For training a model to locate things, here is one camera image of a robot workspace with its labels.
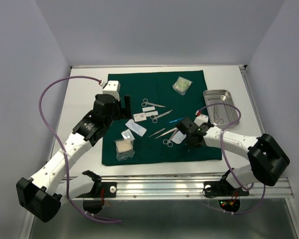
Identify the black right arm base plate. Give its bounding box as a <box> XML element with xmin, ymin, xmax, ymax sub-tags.
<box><xmin>202</xmin><ymin>181</ymin><xmax>249</xmax><ymax>198</ymax></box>

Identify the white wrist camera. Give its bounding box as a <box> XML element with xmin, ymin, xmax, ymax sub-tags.
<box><xmin>102</xmin><ymin>81</ymin><xmax>121</xmax><ymax>101</ymax></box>
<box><xmin>194</xmin><ymin>114</ymin><xmax>210</xmax><ymax>126</ymax></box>

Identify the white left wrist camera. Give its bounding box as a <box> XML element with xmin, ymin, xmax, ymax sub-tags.
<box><xmin>102</xmin><ymin>81</ymin><xmax>121</xmax><ymax>101</ymax></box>

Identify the white paper strip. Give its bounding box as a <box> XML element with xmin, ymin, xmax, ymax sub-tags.
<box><xmin>145</xmin><ymin>111</ymin><xmax>158</xmax><ymax>117</ymax></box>
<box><xmin>142</xmin><ymin>106</ymin><xmax>155</xmax><ymax>112</ymax></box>

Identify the blue plastic scalpel handle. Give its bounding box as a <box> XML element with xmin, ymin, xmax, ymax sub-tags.
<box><xmin>166</xmin><ymin>118</ymin><xmax>184</xmax><ymax>124</ymax></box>

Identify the green printed gauze packet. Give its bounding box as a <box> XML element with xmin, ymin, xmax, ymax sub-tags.
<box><xmin>172</xmin><ymin>77</ymin><xmax>192</xmax><ymax>95</ymax></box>

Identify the white paper strip lower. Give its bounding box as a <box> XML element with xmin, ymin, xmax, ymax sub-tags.
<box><xmin>145</xmin><ymin>111</ymin><xmax>158</xmax><ymax>117</ymax></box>

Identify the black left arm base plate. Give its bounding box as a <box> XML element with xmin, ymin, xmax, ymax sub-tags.
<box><xmin>80</xmin><ymin>181</ymin><xmax>117</xmax><ymax>199</ymax></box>

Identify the stainless steel instrument tray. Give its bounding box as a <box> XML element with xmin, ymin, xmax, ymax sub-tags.
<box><xmin>203</xmin><ymin>90</ymin><xmax>239</xmax><ymax>128</ymax></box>

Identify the steel scalpel handle long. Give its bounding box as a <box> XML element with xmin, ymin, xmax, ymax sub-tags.
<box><xmin>156</xmin><ymin>128</ymin><xmax>177</xmax><ymax>139</ymax></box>

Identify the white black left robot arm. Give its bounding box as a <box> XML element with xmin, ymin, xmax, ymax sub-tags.
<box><xmin>16</xmin><ymin>94</ymin><xmax>132</xmax><ymax>223</ymax></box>

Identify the clear bag beige gauze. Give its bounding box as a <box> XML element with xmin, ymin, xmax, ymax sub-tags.
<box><xmin>115</xmin><ymin>139</ymin><xmax>135</xmax><ymax>161</ymax></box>

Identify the white paper strip upper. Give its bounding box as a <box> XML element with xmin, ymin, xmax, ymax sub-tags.
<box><xmin>142</xmin><ymin>106</ymin><xmax>155</xmax><ymax>112</ymax></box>

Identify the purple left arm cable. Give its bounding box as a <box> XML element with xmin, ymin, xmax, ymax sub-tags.
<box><xmin>39</xmin><ymin>75</ymin><xmax>122</xmax><ymax>223</ymax></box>

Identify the small suture needle packet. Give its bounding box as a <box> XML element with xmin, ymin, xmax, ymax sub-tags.
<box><xmin>133</xmin><ymin>112</ymin><xmax>147</xmax><ymax>122</ymax></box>

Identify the curved steel scissors upper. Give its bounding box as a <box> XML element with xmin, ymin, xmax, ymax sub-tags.
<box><xmin>141</xmin><ymin>99</ymin><xmax>165</xmax><ymax>108</ymax></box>

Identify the long white blue pouch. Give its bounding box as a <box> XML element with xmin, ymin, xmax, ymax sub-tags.
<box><xmin>125</xmin><ymin>119</ymin><xmax>147</xmax><ymax>137</ymax></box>

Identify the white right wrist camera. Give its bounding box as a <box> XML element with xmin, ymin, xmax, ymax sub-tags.
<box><xmin>194</xmin><ymin>114</ymin><xmax>210</xmax><ymax>126</ymax></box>

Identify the steel scalpel handle short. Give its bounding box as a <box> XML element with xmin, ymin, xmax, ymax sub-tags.
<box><xmin>149</xmin><ymin>128</ymin><xmax>165</xmax><ymax>137</ymax></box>

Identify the green surgical drape cloth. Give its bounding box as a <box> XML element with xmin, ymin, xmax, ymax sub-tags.
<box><xmin>102</xmin><ymin>71</ymin><xmax>222</xmax><ymax>166</ymax></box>

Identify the white blue pouch right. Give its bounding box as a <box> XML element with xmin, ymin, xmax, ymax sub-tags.
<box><xmin>171</xmin><ymin>131</ymin><xmax>186</xmax><ymax>144</ymax></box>

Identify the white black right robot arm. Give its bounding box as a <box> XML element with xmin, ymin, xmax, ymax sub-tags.
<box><xmin>176</xmin><ymin>118</ymin><xmax>290</xmax><ymax>195</ymax></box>

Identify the small white blue packet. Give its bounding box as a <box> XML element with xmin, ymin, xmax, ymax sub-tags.
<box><xmin>121</xmin><ymin>129</ymin><xmax>135</xmax><ymax>140</ymax></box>

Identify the aluminium front rail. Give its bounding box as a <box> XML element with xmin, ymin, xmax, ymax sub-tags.
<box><xmin>59</xmin><ymin>174</ymin><xmax>295</xmax><ymax>200</ymax></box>

